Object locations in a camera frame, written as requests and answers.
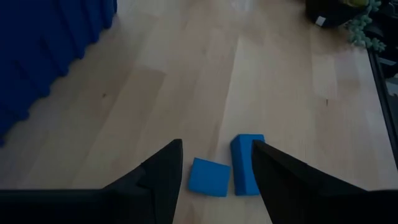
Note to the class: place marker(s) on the black aluminium rig frame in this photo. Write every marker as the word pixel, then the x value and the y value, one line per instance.
pixel 384 93

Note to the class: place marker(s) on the potted succulent plant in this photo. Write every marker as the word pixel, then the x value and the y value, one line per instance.
pixel 329 12

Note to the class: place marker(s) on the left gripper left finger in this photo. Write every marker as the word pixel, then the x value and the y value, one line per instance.
pixel 77 208

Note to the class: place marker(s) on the large blue plastic bin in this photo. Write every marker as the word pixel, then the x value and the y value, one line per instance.
pixel 37 46

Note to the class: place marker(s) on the blue block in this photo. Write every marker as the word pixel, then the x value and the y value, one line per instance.
pixel 244 165
pixel 209 177

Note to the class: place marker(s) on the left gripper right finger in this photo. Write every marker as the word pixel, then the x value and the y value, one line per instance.
pixel 326 202

